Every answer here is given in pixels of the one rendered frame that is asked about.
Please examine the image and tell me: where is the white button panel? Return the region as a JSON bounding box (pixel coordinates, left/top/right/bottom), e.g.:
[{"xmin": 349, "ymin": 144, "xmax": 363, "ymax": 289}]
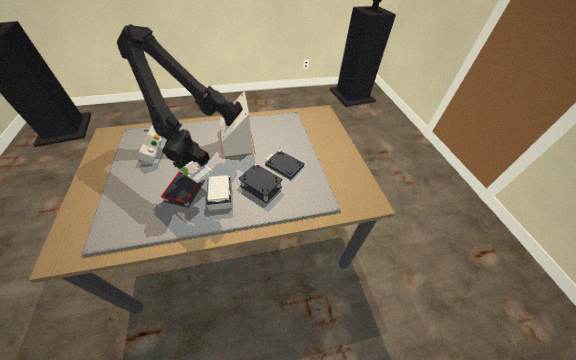
[{"xmin": 138, "ymin": 125, "xmax": 167, "ymax": 164}]

